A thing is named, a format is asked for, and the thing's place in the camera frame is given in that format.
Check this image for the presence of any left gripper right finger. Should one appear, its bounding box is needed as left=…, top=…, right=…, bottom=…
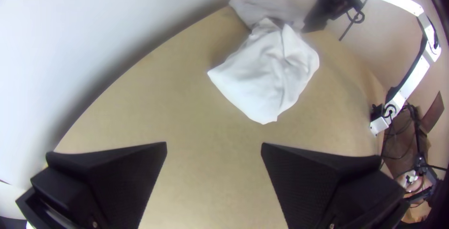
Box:
left=260, top=142, right=411, bottom=229

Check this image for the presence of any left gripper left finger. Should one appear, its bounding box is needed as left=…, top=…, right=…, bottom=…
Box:
left=15, top=141, right=168, bottom=229

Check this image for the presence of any black cable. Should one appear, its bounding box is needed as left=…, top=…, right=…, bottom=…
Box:
left=380, top=103, right=421, bottom=161
left=338, top=0, right=366, bottom=42

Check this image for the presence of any white t-shirt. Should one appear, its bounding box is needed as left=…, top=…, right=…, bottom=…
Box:
left=207, top=18, right=320, bottom=125

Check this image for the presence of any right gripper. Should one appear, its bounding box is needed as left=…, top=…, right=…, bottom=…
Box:
left=310, top=0, right=364, bottom=22

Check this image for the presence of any white garment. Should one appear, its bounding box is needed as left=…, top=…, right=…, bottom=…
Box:
left=228, top=0, right=309, bottom=32

